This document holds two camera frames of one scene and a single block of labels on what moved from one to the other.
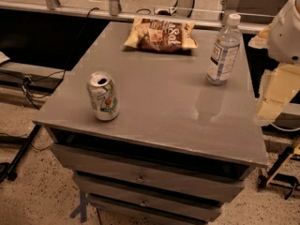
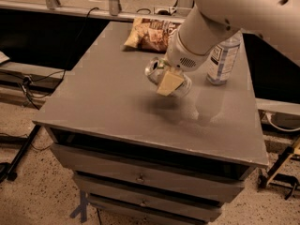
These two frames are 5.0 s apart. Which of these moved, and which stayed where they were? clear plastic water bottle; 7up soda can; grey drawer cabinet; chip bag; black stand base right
Moved: 7up soda can
Stayed: chip bag; clear plastic water bottle; grey drawer cabinet; black stand base right
